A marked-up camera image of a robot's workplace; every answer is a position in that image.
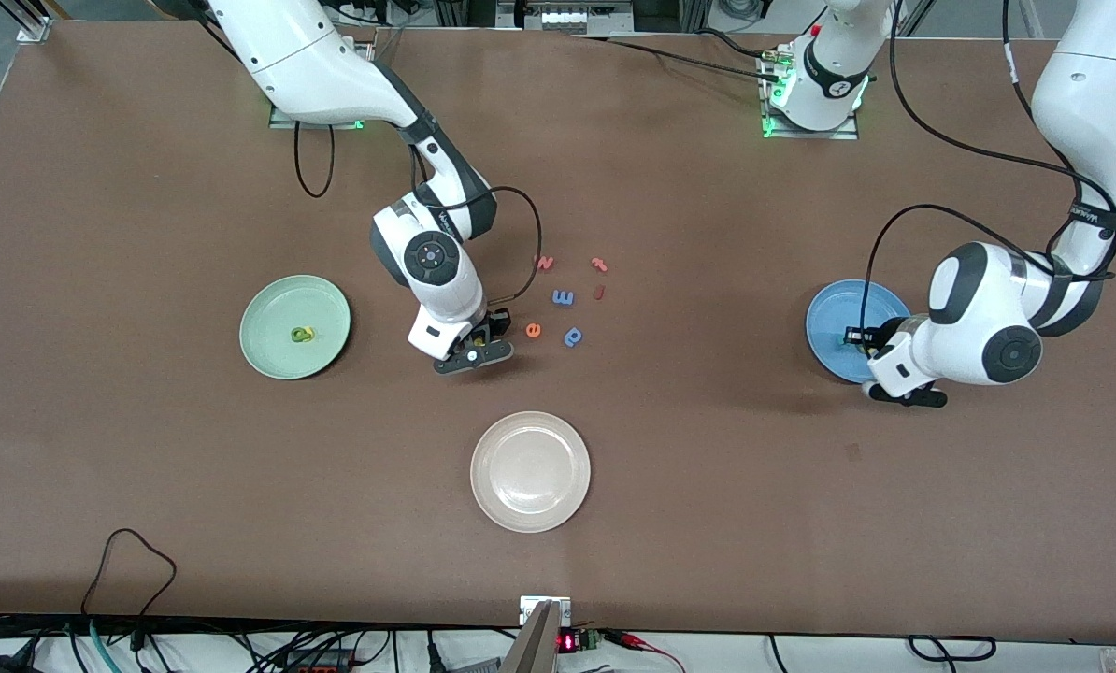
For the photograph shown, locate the blue plate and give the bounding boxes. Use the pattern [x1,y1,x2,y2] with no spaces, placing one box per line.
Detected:
[805,279,914,385]

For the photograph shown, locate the white plate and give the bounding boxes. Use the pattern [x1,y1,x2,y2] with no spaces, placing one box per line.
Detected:
[470,411,592,535]

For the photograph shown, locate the green plate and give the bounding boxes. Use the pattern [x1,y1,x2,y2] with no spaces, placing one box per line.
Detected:
[239,274,352,381]

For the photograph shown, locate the grey metal pole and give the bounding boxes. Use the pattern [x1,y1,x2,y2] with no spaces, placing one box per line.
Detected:
[500,600,562,673]

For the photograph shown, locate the red clip lead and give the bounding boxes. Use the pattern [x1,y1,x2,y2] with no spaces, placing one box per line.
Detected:
[605,631,685,673]

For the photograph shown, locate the white power strip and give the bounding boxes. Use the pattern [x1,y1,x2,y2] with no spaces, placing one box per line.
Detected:
[521,0,634,34]

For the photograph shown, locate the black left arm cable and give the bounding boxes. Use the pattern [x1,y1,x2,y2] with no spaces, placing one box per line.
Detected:
[862,0,1116,333]

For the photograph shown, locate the black coiled cable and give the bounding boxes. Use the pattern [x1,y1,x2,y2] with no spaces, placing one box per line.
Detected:
[907,635,998,663]

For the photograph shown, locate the small white mount box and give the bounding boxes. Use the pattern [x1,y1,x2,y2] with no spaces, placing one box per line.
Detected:
[520,595,572,627]

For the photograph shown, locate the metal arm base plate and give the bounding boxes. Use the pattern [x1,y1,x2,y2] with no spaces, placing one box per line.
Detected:
[268,103,367,130]
[759,51,860,141]

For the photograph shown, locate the long black table cable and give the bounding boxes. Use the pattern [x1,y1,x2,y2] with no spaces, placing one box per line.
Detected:
[567,33,783,85]

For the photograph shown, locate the thin black looped cable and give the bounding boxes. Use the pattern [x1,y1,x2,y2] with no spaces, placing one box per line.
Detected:
[81,528,178,623]

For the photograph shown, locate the teal cable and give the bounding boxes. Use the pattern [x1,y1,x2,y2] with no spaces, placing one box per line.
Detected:
[89,619,124,673]

